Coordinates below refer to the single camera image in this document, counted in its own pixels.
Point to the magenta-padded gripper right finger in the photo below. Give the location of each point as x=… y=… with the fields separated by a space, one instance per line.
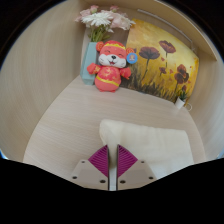
x=137 y=173

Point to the yellow poppy flower painting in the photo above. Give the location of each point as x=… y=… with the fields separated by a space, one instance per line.
x=160 y=66

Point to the teal ceramic vase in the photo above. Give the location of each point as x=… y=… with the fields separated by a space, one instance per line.
x=88 y=61

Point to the small plant in white pot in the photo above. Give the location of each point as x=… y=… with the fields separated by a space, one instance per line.
x=180 y=101

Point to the light wooden wall shelf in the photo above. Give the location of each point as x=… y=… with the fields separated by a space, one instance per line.
x=188 y=26

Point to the pink and white flower bouquet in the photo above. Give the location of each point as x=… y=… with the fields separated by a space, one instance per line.
x=101 y=19

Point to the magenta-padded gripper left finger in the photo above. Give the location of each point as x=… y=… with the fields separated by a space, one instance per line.
x=87 y=173

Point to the white light bar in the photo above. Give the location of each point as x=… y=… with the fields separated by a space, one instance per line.
x=166 y=23

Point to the cream white towel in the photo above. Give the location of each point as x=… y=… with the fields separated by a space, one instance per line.
x=156 y=143

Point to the red plush mouse toy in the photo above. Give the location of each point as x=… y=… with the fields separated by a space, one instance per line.
x=109 y=68

